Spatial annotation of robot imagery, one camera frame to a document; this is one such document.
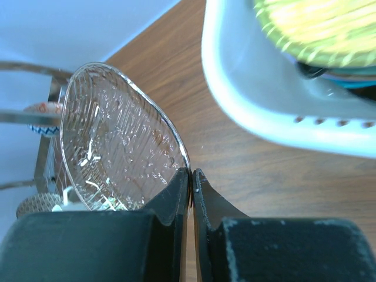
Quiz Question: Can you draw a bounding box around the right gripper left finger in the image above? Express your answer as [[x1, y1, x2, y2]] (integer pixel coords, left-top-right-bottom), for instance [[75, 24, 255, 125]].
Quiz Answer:
[[1, 168, 189, 281]]

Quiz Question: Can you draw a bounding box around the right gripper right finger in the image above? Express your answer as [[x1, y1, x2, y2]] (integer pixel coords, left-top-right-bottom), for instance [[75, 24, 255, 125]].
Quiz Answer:
[[193, 169, 375, 281]]

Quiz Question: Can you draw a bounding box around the clear glass plate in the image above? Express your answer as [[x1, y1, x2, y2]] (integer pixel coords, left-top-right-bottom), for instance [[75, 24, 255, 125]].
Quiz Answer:
[[59, 62, 191, 210]]

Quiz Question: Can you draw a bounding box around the black dish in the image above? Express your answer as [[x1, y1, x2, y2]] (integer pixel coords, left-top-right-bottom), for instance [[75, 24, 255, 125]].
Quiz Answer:
[[295, 62, 375, 102]]

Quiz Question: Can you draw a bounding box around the yellow patterned plate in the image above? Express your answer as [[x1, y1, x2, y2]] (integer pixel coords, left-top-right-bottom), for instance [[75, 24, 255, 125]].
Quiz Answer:
[[253, 1, 375, 68]]

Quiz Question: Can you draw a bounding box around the white plastic bin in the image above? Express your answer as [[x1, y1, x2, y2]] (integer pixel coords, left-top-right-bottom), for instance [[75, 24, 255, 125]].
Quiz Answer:
[[202, 1, 375, 158]]

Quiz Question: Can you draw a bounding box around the white cup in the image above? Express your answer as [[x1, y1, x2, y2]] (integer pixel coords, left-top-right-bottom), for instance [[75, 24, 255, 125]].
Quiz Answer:
[[52, 186, 87, 212]]

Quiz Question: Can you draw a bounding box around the grey patterned cup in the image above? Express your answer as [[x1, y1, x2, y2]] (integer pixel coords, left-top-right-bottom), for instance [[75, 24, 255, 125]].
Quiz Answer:
[[16, 193, 63, 219]]

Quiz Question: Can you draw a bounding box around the metal dish rack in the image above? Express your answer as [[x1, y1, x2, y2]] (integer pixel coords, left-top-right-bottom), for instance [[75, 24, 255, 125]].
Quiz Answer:
[[1, 61, 73, 193]]

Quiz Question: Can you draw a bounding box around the blue zigzag bowl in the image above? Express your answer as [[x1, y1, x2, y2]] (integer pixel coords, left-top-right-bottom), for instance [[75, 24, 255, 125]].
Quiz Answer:
[[27, 125, 60, 137]]

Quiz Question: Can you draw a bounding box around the orange patterned cup in rack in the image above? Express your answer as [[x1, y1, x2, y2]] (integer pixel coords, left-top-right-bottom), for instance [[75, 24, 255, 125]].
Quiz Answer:
[[24, 102, 63, 114]]

